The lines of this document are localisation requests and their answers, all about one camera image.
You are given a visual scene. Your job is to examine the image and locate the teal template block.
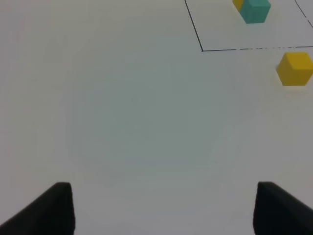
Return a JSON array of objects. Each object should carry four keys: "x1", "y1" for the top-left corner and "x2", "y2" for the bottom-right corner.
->
[{"x1": 240, "y1": 0, "x2": 271, "y2": 24}]

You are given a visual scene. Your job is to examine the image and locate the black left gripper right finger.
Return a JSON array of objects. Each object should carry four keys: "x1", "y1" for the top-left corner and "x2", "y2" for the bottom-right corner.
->
[{"x1": 253, "y1": 182, "x2": 313, "y2": 235}]

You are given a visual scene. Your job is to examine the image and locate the yellow template block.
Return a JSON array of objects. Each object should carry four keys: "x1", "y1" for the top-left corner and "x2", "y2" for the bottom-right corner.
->
[{"x1": 232, "y1": 0, "x2": 244, "y2": 12}]

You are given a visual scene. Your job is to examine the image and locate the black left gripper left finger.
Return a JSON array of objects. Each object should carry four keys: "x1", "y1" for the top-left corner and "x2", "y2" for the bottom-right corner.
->
[{"x1": 0, "y1": 182, "x2": 75, "y2": 235}]

